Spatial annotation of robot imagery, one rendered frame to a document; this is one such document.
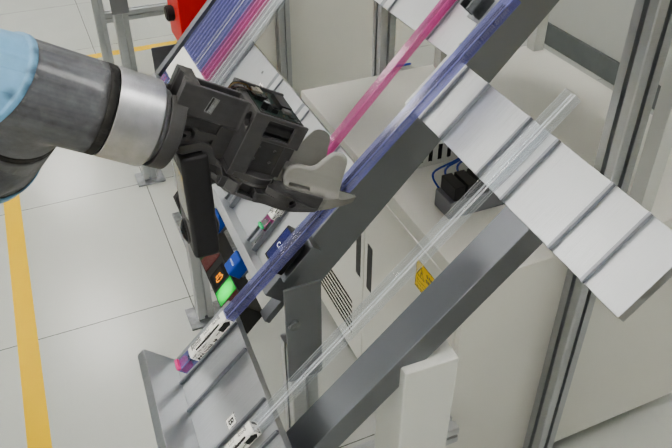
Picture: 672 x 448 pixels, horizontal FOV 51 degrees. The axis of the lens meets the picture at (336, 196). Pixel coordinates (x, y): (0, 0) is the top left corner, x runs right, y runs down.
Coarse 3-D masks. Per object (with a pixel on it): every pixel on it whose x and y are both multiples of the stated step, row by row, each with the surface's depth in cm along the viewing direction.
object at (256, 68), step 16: (256, 48) 122; (240, 64) 124; (256, 64) 120; (272, 64) 118; (256, 80) 118; (272, 80) 114; (288, 96) 109; (304, 112) 105; (320, 128) 101; (352, 160) 94; (224, 192) 111; (240, 208) 106; (256, 208) 104; (256, 224) 102; (272, 224) 98; (288, 224) 97; (256, 240) 101; (272, 240) 98
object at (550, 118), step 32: (576, 96) 60; (544, 128) 60; (512, 160) 61; (480, 192) 62; (448, 224) 63; (416, 256) 64; (384, 288) 65; (352, 320) 66; (320, 352) 67; (288, 384) 68; (256, 416) 69
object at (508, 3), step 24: (504, 0) 66; (480, 24) 67; (456, 72) 68; (432, 96) 68; (408, 120) 68; (384, 144) 69; (360, 168) 70; (312, 216) 71; (288, 240) 72; (264, 264) 73; (240, 312) 74; (192, 360) 75
